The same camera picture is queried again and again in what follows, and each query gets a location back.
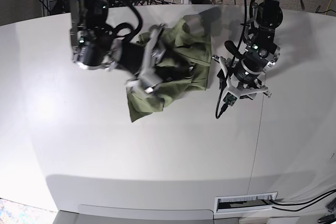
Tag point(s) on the green T-shirt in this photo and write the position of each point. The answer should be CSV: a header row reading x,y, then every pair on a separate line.
x,y
191,38

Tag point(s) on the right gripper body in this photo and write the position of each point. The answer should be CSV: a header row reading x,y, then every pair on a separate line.
x,y
139,61

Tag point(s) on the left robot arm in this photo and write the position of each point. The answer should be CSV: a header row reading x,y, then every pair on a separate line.
x,y
259,25

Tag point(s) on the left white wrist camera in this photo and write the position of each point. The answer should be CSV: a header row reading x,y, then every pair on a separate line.
x,y
230,99

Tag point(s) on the white cable grommet tray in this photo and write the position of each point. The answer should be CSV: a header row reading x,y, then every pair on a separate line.
x,y
244,203

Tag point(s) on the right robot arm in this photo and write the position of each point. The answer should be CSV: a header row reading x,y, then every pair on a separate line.
x,y
97,45

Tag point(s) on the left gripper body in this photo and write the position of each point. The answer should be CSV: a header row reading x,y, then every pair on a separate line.
x,y
238,79

